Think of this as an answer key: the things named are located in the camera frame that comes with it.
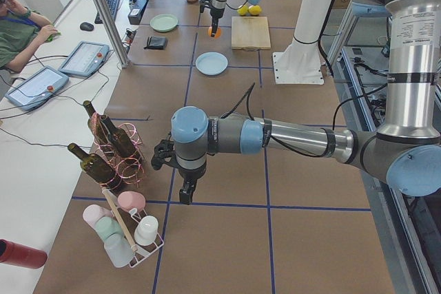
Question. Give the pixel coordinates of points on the orange fruit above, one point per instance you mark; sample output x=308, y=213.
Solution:
x=209, y=33

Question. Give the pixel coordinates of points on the light blue plate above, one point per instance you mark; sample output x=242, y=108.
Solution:
x=211, y=63

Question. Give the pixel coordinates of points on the green plate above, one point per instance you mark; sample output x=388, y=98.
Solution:
x=164, y=22

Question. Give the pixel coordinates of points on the person's hand on desk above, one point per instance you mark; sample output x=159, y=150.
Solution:
x=46, y=32

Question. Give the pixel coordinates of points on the left yellow lemon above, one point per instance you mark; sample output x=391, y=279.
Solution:
x=243, y=10

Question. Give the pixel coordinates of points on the yellow lemon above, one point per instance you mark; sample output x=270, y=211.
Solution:
x=254, y=10
x=243, y=10

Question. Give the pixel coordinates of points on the bamboo cutting board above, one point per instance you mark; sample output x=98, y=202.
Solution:
x=250, y=33

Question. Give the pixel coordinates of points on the right yellow lemon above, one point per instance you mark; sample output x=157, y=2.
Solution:
x=254, y=10

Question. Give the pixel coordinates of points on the white cup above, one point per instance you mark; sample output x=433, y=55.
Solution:
x=146, y=231

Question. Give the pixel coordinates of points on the pink cup on rack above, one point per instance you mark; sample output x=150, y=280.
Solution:
x=129, y=200

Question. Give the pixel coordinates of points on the folded grey cloth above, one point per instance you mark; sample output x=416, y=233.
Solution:
x=156, y=43

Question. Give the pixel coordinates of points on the middle dark wine bottle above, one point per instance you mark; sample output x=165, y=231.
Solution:
x=120, y=140

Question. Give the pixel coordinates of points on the dark wine bottle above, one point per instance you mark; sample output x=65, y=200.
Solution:
x=94, y=125
x=97, y=168
x=120, y=140

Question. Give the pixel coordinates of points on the mint green cup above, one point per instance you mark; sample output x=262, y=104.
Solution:
x=106, y=226

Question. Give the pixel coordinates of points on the grey blue cup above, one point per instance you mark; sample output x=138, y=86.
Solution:
x=118, y=250

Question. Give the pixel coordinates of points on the front dark wine bottle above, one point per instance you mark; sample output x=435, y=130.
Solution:
x=97, y=168

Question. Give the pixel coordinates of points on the pale pink cup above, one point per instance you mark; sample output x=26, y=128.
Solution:
x=93, y=213

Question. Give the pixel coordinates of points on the black keyboard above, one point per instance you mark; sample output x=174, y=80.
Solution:
x=113, y=6

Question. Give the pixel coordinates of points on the back dark wine bottle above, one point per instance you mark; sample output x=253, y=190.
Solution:
x=94, y=125

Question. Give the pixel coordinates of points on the black computer mouse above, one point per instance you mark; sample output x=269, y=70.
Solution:
x=86, y=26

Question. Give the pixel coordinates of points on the far teach pendant tablet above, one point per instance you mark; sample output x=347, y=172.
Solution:
x=85, y=59

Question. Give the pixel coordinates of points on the teach pendant tablet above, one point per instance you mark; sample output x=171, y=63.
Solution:
x=85, y=59
x=37, y=89

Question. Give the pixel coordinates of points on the near teach pendant tablet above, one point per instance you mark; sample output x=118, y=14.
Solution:
x=37, y=89

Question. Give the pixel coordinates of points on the red cylinder bottle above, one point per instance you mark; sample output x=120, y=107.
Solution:
x=21, y=255

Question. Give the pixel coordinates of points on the seated person green shirt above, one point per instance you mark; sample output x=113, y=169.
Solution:
x=19, y=34

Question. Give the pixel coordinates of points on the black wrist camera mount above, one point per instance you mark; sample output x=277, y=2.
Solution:
x=164, y=154

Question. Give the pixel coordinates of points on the wooden rack handle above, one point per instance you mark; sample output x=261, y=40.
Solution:
x=110, y=200

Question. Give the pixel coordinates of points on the copper wire bottle rack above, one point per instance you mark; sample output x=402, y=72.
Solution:
x=130, y=174

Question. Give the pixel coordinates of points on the white camera pillar base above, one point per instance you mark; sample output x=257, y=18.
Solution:
x=300, y=62

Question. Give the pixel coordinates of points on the aluminium frame post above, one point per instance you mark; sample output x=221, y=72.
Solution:
x=112, y=32

